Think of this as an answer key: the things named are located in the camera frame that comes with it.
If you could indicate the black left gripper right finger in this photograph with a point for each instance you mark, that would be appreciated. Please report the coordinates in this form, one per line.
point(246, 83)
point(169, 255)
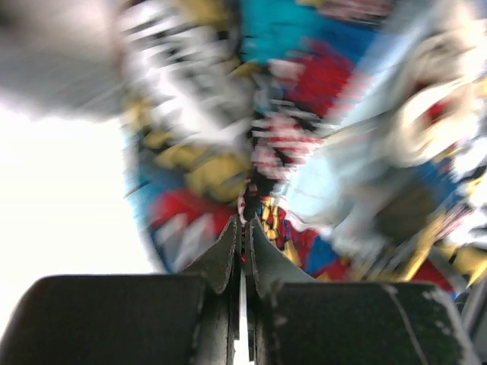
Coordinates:
point(299, 320)

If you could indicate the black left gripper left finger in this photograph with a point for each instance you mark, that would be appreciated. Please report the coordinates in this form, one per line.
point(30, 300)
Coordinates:
point(189, 318)

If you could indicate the comic print shorts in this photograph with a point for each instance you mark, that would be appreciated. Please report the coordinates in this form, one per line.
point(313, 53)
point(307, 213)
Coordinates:
point(352, 134)

